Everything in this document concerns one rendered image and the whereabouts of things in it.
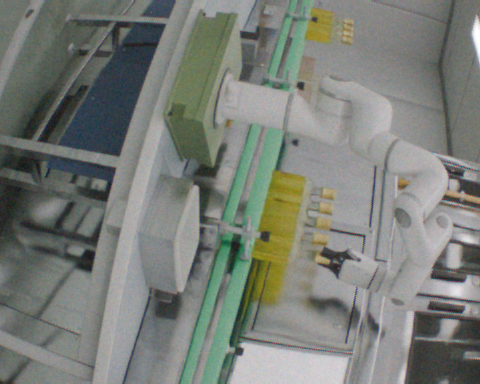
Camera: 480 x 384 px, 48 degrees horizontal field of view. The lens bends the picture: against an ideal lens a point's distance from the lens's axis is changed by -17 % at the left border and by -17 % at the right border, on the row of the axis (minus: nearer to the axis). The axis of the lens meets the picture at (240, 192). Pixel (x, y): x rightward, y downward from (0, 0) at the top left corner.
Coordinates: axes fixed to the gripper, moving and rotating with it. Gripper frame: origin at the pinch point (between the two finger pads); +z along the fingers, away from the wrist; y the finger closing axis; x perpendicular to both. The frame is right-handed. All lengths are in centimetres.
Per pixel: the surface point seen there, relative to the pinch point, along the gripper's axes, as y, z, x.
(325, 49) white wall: -317, 159, -519
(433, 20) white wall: -242, 29, -601
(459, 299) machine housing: -17, -49, -17
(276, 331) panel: -12.3, 3.4, 21.3
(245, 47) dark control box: 21, 51, -48
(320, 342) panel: -11.7, -9.8, 19.6
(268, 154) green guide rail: 13.6, 26.2, -14.1
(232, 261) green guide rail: 4.1, 20.9, 15.6
